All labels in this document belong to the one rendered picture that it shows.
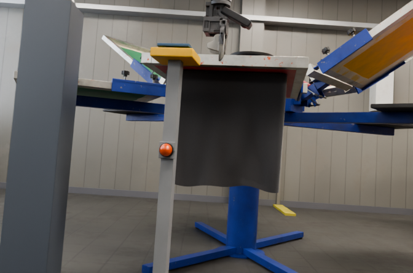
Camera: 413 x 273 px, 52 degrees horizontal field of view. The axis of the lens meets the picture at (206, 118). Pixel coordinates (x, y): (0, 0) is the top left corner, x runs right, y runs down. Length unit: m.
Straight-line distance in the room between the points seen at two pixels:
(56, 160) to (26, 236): 0.30
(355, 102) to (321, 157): 0.86
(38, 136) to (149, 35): 4.24
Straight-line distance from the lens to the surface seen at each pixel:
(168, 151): 1.25
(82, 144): 5.81
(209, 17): 1.52
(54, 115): 1.71
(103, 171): 5.74
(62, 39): 1.75
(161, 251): 1.32
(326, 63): 2.35
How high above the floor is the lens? 0.66
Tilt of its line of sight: 4 degrees up
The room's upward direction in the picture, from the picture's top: 4 degrees clockwise
